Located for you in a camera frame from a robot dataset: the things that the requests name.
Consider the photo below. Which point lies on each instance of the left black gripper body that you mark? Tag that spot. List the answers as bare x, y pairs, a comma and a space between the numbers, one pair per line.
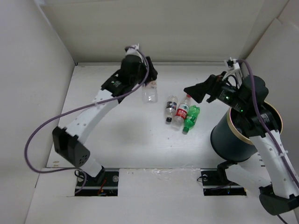
139, 79

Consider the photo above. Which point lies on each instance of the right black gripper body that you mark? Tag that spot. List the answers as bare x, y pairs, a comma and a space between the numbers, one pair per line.
224, 92

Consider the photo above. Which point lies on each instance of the clear bottle blue orange label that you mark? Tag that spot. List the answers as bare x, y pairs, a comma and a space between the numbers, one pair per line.
149, 92

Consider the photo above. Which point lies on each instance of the clear bottle red label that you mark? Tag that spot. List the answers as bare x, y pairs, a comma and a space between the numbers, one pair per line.
181, 112

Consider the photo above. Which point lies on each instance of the clear bottle black label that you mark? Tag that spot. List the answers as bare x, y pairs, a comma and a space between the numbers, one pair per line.
170, 109

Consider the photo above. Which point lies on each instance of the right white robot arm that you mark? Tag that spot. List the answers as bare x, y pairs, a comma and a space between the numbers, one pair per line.
280, 193

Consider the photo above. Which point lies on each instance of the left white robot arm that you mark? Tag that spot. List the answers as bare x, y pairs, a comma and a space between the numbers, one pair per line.
69, 141

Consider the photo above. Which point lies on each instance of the dark bin with gold rim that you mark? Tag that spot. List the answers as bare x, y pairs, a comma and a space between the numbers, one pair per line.
233, 138

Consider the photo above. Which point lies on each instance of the green plastic bottle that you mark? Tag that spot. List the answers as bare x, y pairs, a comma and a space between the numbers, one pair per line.
191, 118

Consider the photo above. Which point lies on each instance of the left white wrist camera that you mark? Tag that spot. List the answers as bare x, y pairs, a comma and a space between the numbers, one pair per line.
132, 50

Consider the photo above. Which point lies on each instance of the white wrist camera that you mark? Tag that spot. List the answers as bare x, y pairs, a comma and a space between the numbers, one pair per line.
132, 50
234, 71

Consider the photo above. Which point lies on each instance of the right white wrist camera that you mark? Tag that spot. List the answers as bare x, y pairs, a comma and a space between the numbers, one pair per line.
234, 71

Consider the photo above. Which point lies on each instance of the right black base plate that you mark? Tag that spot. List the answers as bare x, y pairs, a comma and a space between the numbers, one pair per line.
214, 185

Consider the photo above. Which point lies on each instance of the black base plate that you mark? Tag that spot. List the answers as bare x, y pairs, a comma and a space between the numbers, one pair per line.
214, 185
108, 186

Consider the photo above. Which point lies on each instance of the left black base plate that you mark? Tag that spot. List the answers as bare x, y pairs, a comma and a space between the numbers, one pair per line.
108, 186

